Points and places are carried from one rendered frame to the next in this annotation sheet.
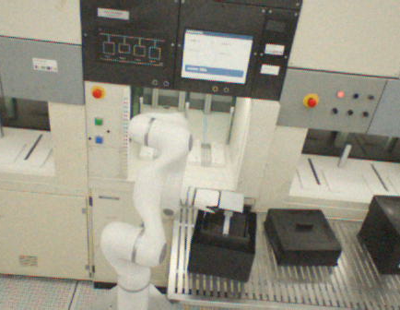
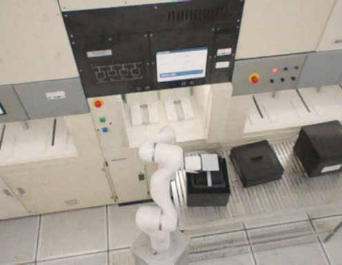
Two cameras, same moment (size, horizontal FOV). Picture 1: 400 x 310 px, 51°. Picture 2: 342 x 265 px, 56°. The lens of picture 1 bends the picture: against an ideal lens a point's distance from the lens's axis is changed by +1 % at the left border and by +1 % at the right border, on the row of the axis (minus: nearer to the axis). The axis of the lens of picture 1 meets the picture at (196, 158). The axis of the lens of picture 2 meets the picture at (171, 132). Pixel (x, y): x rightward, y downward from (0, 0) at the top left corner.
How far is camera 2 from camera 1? 0.65 m
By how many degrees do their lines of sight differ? 18
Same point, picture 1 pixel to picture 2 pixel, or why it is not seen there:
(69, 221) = (94, 177)
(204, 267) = (198, 203)
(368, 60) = (292, 44)
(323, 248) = (272, 172)
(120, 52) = (109, 76)
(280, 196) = (237, 134)
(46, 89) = (60, 109)
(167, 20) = (141, 50)
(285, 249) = (247, 179)
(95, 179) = (107, 151)
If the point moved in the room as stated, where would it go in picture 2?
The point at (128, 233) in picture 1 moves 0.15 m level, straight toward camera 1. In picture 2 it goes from (153, 217) to (161, 244)
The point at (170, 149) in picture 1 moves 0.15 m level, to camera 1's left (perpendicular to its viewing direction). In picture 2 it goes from (171, 165) to (139, 168)
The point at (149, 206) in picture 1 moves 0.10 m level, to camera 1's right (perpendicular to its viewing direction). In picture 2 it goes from (164, 199) to (184, 197)
